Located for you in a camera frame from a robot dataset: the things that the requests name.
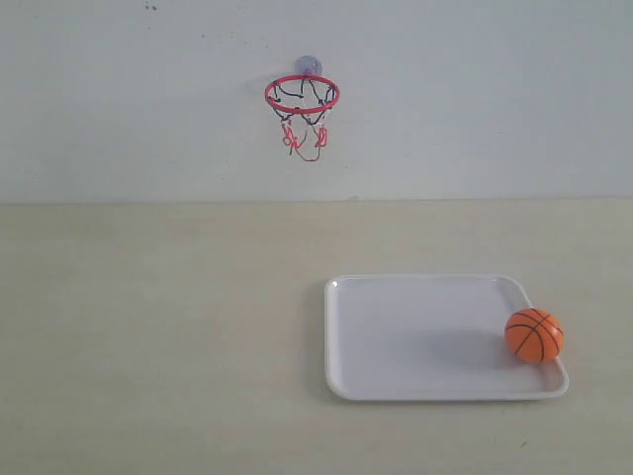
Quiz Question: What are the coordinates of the small orange basketball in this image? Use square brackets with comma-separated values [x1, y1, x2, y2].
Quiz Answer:
[504, 308, 565, 364]

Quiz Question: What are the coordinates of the red mini basketball hoop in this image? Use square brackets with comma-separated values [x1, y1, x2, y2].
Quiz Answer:
[263, 73, 340, 163]

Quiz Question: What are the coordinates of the white plastic tray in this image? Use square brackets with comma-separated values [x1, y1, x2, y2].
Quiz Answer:
[323, 274, 570, 402]

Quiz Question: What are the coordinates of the clear suction cup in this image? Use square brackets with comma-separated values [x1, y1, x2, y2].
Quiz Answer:
[294, 55, 322, 76]

